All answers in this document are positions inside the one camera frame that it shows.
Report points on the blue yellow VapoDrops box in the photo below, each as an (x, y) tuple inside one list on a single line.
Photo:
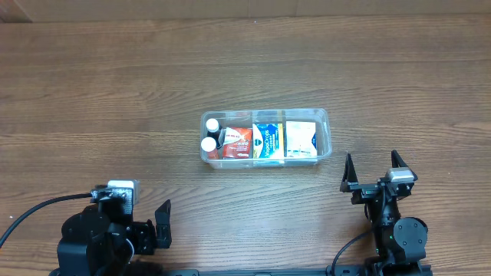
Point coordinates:
[(268, 141)]

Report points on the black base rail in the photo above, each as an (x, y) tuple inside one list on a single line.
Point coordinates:
[(268, 272)]

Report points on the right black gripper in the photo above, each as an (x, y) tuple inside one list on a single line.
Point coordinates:
[(371, 190)]

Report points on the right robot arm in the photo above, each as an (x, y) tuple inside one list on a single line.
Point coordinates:
[(399, 242)]

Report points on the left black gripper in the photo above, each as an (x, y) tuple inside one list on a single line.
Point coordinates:
[(149, 236)]

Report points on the orange bottle white cap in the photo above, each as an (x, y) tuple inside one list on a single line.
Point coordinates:
[(209, 147)]

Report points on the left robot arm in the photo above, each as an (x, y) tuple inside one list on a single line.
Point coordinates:
[(103, 239)]

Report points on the clear plastic container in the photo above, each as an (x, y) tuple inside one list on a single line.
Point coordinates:
[(246, 118)]

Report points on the red medicine box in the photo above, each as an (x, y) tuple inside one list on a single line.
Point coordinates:
[(237, 143)]

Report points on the white blue medicine box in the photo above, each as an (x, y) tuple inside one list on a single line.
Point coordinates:
[(301, 139)]

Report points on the black bottle white cap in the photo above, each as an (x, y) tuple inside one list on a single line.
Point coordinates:
[(215, 131)]

